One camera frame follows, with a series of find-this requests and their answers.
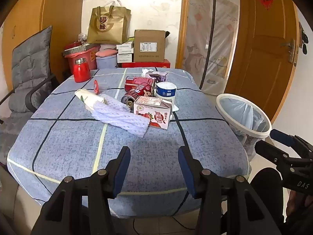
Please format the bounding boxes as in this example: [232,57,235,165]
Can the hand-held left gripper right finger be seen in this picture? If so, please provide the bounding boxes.
[178,146,282,235]

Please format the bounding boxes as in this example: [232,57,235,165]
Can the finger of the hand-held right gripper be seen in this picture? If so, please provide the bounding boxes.
[270,129,313,158]
[255,141,313,169]

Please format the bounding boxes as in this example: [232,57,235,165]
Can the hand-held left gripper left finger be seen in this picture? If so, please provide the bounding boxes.
[31,146,131,235]

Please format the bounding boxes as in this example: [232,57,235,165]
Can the white rimmed trash bin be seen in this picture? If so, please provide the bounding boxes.
[215,93,272,162]

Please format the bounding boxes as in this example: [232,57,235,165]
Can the white foam net sleeve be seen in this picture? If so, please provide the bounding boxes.
[92,93,151,137]

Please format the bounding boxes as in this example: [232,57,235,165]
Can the dark clothing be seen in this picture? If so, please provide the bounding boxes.
[249,169,289,235]

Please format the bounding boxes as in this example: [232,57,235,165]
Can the clear plastic bin liner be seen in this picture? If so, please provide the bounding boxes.
[219,97,269,152]

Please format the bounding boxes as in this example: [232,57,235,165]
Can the blue checked tablecloth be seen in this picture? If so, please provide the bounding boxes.
[7,68,251,217]

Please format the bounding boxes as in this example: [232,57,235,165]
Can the strawberry milk carton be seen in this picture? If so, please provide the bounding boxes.
[133,95,173,130]

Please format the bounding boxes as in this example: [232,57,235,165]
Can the white green paper wrapper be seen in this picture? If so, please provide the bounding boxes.
[75,89,108,110]

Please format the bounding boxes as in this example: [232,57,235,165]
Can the red cartoon drink can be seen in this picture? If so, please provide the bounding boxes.
[121,84,154,107]

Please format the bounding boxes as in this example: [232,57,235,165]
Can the panelled wooden door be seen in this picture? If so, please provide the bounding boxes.
[225,0,300,125]

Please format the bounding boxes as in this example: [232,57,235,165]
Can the purple drink carton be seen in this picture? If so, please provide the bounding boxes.
[145,71,169,83]

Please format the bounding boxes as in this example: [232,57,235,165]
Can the hanging black keys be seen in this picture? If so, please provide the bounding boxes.
[299,22,309,54]

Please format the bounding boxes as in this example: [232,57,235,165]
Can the red thermos flask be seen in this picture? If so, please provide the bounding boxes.
[73,58,91,83]

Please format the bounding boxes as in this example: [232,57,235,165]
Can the red flat box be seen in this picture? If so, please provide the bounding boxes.
[121,59,171,69]

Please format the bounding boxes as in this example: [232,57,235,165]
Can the light blue bucket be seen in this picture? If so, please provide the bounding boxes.
[96,55,118,69]

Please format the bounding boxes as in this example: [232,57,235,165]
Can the translucent printed door curtain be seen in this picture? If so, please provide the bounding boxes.
[182,0,241,95]

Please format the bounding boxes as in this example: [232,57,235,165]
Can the pink cushion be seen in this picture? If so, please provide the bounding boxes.
[95,49,118,58]

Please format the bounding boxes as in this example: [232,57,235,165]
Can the red plastic bucket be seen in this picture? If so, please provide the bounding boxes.
[65,43,99,75]

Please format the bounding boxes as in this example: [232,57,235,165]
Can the brown cardboard box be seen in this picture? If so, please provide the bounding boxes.
[133,29,167,63]

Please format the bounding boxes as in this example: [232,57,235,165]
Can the striped tray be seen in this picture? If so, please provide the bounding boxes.
[63,43,96,55]

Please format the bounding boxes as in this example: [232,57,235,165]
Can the gold paper gift bag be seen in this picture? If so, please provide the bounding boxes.
[87,5,132,44]

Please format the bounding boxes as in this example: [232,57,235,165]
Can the grey cushioned chair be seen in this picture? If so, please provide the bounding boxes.
[0,26,60,167]

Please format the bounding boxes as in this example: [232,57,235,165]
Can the plain wooden door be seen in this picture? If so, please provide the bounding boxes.
[1,0,87,91]

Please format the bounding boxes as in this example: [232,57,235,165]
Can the black floor cable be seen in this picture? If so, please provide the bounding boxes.
[132,215,196,235]

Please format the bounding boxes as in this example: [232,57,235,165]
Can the metal door handle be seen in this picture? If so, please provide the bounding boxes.
[281,39,297,64]

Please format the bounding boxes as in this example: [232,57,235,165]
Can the black chair frame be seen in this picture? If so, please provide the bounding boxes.
[0,75,58,125]

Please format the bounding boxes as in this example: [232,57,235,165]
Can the wooden door frame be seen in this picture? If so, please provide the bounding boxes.
[175,0,191,69]

